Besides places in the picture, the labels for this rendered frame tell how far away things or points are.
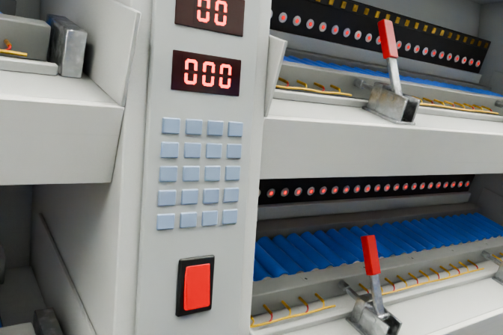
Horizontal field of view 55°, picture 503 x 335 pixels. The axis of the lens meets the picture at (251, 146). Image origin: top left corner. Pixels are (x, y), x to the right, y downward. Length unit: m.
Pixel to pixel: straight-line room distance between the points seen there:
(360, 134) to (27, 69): 0.24
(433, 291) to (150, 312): 0.37
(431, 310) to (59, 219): 0.37
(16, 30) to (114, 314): 0.17
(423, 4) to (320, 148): 0.48
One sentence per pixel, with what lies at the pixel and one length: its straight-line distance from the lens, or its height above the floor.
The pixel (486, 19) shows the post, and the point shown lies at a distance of 0.93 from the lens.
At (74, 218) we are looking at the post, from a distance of 0.35.
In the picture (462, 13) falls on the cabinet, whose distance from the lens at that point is 0.89.
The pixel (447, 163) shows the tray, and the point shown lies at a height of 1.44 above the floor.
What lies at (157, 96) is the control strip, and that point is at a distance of 0.27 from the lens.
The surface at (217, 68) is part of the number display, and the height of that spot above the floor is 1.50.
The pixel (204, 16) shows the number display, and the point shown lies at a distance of 0.29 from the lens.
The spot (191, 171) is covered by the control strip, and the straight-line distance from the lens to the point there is 0.28.
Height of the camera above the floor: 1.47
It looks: 3 degrees down
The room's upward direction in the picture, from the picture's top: 4 degrees clockwise
